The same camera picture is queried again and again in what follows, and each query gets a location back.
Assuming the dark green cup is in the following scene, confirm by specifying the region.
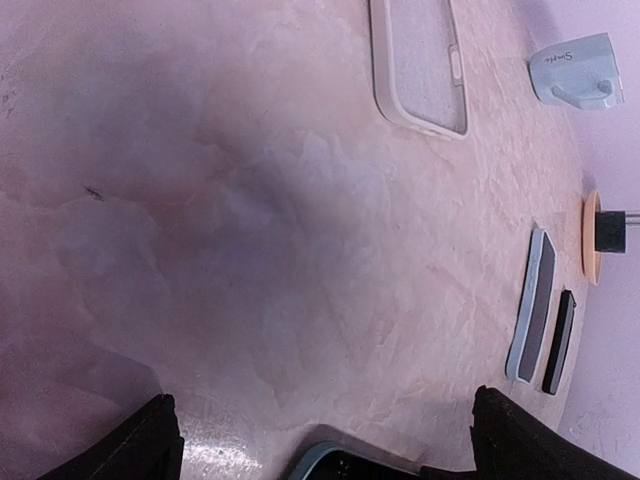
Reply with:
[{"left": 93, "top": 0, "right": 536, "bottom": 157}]
[{"left": 594, "top": 211, "right": 626, "bottom": 254}]

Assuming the light blue mug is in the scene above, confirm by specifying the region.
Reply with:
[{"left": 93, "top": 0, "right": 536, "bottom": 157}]
[{"left": 528, "top": 33, "right": 624, "bottom": 111}]

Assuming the light blue phone case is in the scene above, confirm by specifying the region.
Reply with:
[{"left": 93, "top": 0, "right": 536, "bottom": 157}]
[{"left": 505, "top": 228, "right": 556, "bottom": 384}]

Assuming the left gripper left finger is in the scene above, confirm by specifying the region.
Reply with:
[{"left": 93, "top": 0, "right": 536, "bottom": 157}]
[{"left": 42, "top": 394, "right": 184, "bottom": 480}]

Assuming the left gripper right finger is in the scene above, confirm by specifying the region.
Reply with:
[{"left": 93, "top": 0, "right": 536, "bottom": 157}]
[{"left": 471, "top": 386, "right": 633, "bottom": 480}]

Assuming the clear phone case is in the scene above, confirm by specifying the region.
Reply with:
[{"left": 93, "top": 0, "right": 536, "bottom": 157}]
[{"left": 369, "top": 0, "right": 469, "bottom": 140}]

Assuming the beige plate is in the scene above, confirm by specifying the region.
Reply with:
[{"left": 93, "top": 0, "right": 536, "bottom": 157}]
[{"left": 581, "top": 190, "right": 602, "bottom": 286}]

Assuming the black phone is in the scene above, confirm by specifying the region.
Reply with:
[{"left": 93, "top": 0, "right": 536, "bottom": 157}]
[{"left": 284, "top": 439, "right": 426, "bottom": 480}]

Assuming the right aluminium frame post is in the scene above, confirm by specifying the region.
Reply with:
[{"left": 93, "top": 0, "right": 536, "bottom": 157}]
[{"left": 625, "top": 212, "right": 640, "bottom": 224}]

